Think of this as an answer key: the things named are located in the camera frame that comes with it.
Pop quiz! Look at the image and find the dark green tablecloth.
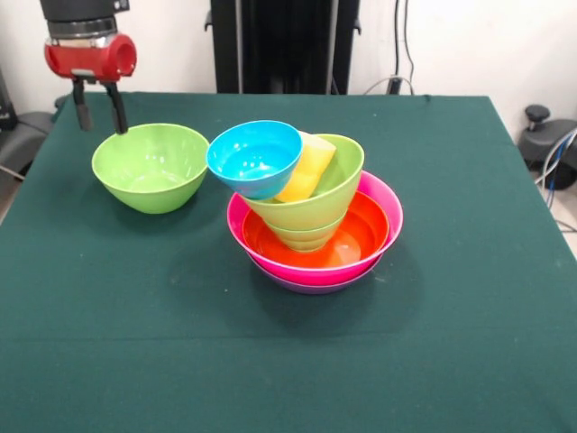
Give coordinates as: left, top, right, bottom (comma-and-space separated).
0, 92, 577, 433

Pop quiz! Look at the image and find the yellow cup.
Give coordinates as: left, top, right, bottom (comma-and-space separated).
274, 130, 338, 204

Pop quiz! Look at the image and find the black chair with round knob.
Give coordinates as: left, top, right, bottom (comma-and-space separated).
517, 104, 577, 190

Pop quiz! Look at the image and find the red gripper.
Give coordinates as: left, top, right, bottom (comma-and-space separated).
43, 33, 138, 135

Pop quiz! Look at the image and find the large green bowl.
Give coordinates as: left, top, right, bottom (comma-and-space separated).
91, 123, 211, 215

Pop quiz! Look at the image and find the small blue bowl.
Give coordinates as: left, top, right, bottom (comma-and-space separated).
206, 119, 304, 201

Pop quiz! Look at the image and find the black wall cable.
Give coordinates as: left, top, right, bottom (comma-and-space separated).
394, 0, 416, 95

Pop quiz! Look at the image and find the purple bowl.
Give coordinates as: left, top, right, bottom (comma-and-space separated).
265, 264, 380, 296

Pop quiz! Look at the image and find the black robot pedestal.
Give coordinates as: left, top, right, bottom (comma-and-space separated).
205, 0, 362, 96

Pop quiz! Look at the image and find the small ribbed green bowl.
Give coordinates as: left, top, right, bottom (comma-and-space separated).
265, 215, 343, 253

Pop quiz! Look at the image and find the pink bowl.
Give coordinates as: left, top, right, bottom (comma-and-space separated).
226, 170, 405, 286

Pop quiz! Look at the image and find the black office chair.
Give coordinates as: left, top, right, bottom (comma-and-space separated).
0, 67, 67, 181

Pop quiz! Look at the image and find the medium green bowl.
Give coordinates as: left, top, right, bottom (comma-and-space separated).
241, 134, 365, 232

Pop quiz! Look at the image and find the blue and white cable bundle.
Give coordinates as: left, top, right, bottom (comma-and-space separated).
534, 128, 577, 190

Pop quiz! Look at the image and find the orange bowl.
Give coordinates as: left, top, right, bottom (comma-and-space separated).
242, 189, 390, 268

